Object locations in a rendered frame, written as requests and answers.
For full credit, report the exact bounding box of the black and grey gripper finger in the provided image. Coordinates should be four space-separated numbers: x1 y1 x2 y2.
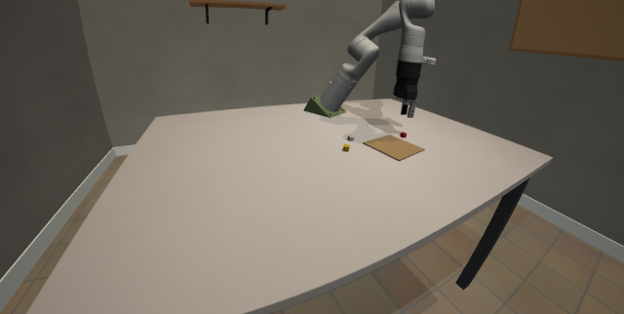
401 99 409 115
405 99 417 118

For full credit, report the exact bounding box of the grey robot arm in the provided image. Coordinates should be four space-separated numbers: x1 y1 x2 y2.
320 0 435 112

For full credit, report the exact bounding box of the tan flat mat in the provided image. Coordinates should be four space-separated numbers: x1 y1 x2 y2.
363 135 425 162

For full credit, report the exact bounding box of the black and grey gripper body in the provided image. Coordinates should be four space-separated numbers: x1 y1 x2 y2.
393 45 436 99

